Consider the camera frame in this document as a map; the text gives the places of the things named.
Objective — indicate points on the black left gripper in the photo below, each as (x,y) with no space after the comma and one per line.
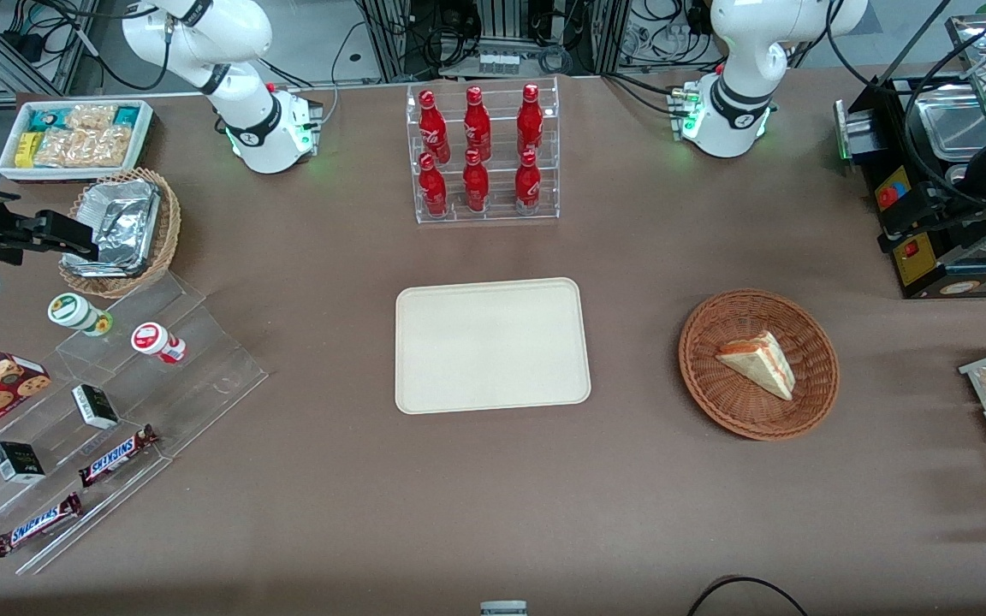
(948,208)

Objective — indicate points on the triangle sandwich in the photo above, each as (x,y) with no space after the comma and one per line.
(763,368)

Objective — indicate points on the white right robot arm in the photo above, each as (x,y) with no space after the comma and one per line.
(236,103)

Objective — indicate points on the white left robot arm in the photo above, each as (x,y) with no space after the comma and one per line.
(737,51)

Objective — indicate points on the flat steel tray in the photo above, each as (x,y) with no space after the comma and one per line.
(955,124)

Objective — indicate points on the oval tan wicker basket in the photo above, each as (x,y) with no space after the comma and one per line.
(169,222)

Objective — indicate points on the tilted steel tray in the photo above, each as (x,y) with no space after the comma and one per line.
(972,34)

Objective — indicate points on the round brown wicker basket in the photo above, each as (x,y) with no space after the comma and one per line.
(715,385)

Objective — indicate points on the beige plastic serving tray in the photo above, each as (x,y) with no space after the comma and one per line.
(493,346)

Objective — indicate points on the green lid yoghurt cup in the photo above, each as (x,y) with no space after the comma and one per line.
(74,311)

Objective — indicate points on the aluminium foil container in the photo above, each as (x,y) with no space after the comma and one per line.
(121,227)

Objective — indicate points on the black machine with yellow labels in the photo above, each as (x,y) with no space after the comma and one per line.
(895,128)

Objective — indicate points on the yellow snack packet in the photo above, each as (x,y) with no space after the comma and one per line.
(26,149)

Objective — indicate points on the large clear cracker bag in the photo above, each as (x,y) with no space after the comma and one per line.
(82,147)

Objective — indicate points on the teal snack packet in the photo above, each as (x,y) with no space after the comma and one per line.
(126,115)
(44,120)

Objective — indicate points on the small clear cracker bag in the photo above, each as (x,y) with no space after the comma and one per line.
(91,115)

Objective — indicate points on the red lid yoghurt cup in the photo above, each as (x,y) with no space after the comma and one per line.
(152,340)

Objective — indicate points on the white rectangular snack bin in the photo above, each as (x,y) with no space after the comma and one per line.
(144,128)

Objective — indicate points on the small black box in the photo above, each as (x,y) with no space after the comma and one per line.
(18,462)
(96,407)

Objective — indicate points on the clear acrylic stepped stand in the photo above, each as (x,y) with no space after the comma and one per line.
(202,376)

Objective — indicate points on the brown Snickers bar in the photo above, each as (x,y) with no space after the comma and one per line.
(35,525)
(116,456)

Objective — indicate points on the red cola bottle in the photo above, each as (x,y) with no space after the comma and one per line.
(432,188)
(475,186)
(432,128)
(477,128)
(530,124)
(527,186)

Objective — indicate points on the clear acrylic bottle rack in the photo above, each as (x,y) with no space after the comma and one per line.
(497,214)

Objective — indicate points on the white power strip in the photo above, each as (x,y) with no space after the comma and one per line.
(498,63)

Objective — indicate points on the small grey device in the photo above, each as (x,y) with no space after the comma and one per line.
(503,609)

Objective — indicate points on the aluminium frame rack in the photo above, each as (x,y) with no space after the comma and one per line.
(390,34)

